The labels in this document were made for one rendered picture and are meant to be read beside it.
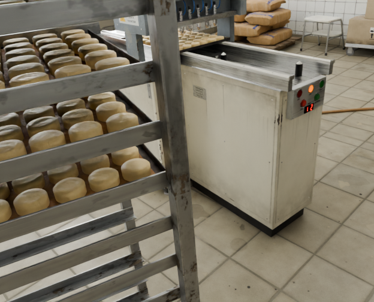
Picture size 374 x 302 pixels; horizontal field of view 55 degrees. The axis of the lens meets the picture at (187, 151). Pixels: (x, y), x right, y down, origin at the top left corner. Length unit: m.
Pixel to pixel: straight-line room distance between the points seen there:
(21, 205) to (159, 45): 0.31
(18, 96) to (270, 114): 1.28
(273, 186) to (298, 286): 0.47
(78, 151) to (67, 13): 0.18
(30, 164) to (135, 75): 0.18
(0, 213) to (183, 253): 0.30
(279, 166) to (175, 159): 1.23
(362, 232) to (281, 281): 0.58
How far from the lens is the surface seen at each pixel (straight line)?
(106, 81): 0.50
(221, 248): 1.96
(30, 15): 0.47
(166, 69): 0.49
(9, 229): 0.57
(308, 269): 1.91
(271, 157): 1.72
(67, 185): 0.61
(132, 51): 2.06
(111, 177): 0.60
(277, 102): 1.59
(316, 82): 1.71
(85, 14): 0.48
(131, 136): 0.53
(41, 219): 0.57
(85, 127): 0.57
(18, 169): 0.52
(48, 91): 0.49
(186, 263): 0.68
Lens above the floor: 1.37
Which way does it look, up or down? 29 degrees down
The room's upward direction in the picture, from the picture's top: 5 degrees counter-clockwise
